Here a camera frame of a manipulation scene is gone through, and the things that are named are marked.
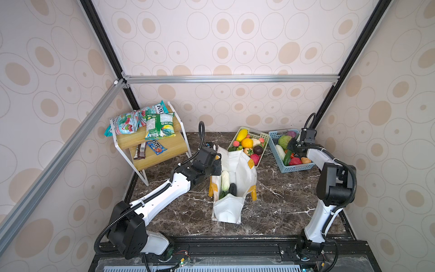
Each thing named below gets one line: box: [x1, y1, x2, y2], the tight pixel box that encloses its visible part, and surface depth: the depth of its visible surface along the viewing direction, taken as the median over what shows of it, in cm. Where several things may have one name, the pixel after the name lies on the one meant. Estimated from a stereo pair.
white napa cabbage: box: [220, 170, 230, 192], surface depth 94 cm
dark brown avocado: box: [253, 145, 264, 155], surface depth 103 cm
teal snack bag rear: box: [139, 100, 169, 127], surface depth 83 cm
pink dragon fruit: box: [249, 153, 261, 167], surface depth 102 cm
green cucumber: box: [283, 150, 292, 167], surface depth 99 cm
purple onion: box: [286, 130, 297, 139], surface depth 111 cm
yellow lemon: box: [236, 128, 248, 142], surface depth 111 cm
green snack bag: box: [145, 112, 177, 140], surface depth 75 cm
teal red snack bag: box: [104, 107, 148, 138], surface depth 76 cm
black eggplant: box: [228, 182, 237, 197], surface depth 92 cm
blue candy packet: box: [146, 139, 168, 156], surface depth 91 cm
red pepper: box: [288, 156, 302, 166], surface depth 102 cm
